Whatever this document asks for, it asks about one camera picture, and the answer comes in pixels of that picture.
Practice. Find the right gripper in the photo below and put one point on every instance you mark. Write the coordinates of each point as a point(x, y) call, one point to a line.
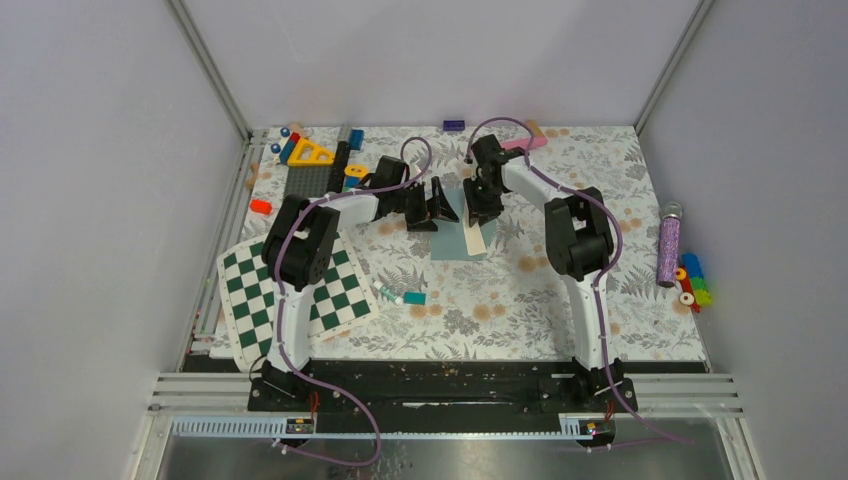
point(478, 210)

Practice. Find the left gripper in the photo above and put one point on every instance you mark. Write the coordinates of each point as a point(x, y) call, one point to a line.
point(435, 208)

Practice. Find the green white glue stick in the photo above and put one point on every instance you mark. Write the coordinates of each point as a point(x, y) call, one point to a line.
point(387, 292)

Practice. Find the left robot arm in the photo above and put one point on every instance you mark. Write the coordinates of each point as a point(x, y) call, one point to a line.
point(299, 247)

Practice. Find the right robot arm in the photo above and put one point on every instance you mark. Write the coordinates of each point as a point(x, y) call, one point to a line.
point(578, 241)

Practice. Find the pink cylinder marker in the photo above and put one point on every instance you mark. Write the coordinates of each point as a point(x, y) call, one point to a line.
point(527, 144)

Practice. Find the purple small brick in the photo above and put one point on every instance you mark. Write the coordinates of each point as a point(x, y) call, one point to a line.
point(453, 125)

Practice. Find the wooden block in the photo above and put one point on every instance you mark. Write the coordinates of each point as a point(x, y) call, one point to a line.
point(534, 127)

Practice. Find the floral table mat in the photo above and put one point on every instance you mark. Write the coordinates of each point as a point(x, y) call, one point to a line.
point(510, 304)

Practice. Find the green blue brick stack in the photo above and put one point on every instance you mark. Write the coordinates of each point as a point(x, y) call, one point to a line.
point(353, 175)

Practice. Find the small teal block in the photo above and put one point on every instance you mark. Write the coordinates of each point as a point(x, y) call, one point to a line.
point(414, 298)

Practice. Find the blue lego brick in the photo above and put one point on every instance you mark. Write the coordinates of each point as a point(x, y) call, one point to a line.
point(356, 139)

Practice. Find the green white checkerboard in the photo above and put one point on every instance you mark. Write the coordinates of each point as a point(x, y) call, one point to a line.
point(341, 301)

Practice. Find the grey lego baseplate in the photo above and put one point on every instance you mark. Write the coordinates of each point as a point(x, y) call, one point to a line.
point(315, 181)

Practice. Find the yellow triangle toy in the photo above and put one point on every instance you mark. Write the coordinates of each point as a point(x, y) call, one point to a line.
point(307, 153)

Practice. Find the small red block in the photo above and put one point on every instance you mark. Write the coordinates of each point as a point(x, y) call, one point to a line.
point(261, 207)

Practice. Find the purple glitter tube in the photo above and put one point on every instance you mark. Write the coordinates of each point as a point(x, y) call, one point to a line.
point(668, 244)

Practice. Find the colourful stacked brick toy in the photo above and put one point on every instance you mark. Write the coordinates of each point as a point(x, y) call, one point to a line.
point(695, 293)

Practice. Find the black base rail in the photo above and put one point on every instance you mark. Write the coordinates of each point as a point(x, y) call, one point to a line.
point(441, 397)

